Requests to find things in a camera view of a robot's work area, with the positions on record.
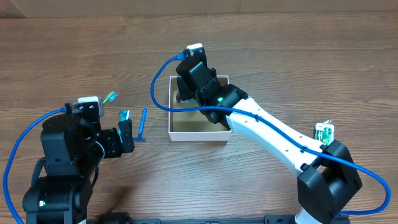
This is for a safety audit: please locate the teal toothpaste tube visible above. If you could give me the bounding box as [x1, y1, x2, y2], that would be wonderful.
[118, 110, 131, 132]

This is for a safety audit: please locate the green soap pack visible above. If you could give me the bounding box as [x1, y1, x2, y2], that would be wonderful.
[313, 120, 335, 146]

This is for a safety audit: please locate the clear pump soap bottle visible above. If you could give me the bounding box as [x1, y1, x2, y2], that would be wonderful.
[175, 92, 196, 104]

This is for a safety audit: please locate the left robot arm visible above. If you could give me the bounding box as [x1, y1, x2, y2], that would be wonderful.
[22, 114, 134, 223]

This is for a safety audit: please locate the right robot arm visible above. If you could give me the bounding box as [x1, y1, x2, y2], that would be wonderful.
[176, 58, 362, 223]

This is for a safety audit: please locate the blue disposable razor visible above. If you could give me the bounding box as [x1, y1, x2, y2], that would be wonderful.
[134, 108, 147, 142]

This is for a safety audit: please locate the green toothbrush with cap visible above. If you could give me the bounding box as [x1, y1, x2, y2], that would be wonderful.
[103, 91, 118, 104]

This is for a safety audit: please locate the white cardboard box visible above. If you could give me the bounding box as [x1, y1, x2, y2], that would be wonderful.
[168, 76, 231, 142]

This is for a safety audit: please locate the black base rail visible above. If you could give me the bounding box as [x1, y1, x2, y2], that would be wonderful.
[97, 212, 294, 224]

